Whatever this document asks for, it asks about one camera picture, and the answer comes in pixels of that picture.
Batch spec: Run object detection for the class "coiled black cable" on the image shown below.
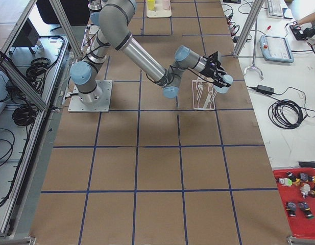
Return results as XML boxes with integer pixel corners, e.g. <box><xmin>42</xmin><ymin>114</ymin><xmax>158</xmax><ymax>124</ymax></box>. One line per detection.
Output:
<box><xmin>268</xmin><ymin>99</ymin><xmax>310</xmax><ymax>128</ymax></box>

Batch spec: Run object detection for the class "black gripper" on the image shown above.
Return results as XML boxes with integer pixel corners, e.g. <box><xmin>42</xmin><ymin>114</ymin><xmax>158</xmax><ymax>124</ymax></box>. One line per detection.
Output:
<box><xmin>202</xmin><ymin>56</ymin><xmax>227</xmax><ymax>85</ymax></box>

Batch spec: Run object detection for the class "white keyboard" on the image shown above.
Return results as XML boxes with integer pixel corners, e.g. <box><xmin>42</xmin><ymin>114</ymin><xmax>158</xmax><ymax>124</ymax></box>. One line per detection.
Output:
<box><xmin>265</xmin><ymin>0</ymin><xmax>283</xmax><ymax>18</ymax></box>

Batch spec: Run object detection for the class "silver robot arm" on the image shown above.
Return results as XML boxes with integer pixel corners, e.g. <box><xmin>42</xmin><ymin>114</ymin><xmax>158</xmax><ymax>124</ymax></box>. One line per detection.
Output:
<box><xmin>70</xmin><ymin>1</ymin><xmax>233</xmax><ymax>104</ymax></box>

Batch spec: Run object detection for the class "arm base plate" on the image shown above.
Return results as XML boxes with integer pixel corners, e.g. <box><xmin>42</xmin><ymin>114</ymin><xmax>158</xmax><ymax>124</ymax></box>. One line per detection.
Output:
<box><xmin>68</xmin><ymin>80</ymin><xmax>113</xmax><ymax>113</ymax></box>

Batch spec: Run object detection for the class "red parts tray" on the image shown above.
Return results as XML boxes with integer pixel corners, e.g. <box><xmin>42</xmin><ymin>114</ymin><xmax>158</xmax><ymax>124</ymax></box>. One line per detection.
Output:
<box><xmin>273</xmin><ymin>168</ymin><xmax>315</xmax><ymax>239</ymax></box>

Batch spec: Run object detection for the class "cream plastic tray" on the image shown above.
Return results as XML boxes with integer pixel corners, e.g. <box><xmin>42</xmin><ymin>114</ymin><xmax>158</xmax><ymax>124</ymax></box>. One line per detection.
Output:
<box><xmin>146</xmin><ymin>0</ymin><xmax>172</xmax><ymax>18</ymax></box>

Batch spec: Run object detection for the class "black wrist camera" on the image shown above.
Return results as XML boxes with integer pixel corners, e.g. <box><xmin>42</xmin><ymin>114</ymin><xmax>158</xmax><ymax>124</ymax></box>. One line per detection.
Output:
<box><xmin>206</xmin><ymin>51</ymin><xmax>222</xmax><ymax>66</ymax></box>

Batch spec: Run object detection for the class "blue teach pendant tablet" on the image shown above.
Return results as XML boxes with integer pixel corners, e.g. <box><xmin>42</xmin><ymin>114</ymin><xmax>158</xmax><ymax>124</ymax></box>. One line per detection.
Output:
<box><xmin>259</xmin><ymin>35</ymin><xmax>294</xmax><ymax>63</ymax></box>

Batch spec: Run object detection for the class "yellow plastic cup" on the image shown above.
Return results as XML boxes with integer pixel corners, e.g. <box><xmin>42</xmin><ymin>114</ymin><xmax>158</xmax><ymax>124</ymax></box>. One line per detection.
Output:
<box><xmin>147</xmin><ymin>0</ymin><xmax>155</xmax><ymax>11</ymax></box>

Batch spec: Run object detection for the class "light blue cup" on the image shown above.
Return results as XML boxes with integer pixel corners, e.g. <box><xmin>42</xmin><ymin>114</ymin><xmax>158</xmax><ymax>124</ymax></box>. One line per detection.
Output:
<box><xmin>214</xmin><ymin>74</ymin><xmax>233</xmax><ymax>94</ymax></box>

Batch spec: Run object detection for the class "white wire cup rack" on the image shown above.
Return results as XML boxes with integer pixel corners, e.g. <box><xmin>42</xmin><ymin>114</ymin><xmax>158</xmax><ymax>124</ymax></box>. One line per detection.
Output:
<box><xmin>191</xmin><ymin>79</ymin><xmax>217</xmax><ymax>111</ymax></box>

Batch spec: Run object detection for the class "aluminium frame post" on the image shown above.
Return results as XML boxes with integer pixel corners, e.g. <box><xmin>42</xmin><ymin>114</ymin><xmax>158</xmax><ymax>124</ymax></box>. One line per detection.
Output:
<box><xmin>233</xmin><ymin>0</ymin><xmax>264</xmax><ymax>58</ymax></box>

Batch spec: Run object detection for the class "black power adapter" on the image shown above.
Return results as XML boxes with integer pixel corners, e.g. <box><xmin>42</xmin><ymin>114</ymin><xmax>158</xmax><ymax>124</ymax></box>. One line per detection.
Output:
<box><xmin>256</xmin><ymin>85</ymin><xmax>274</xmax><ymax>95</ymax></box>

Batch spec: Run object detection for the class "metal reacher grabber pole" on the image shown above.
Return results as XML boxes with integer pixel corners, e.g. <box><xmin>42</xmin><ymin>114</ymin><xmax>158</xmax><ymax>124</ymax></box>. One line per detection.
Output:
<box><xmin>244</xmin><ymin>20</ymin><xmax>263</xmax><ymax>80</ymax></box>

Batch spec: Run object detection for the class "pink plastic cup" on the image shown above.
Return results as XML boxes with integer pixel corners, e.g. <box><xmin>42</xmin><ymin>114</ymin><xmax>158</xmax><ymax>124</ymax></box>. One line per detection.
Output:
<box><xmin>162</xmin><ymin>0</ymin><xmax>171</xmax><ymax>10</ymax></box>

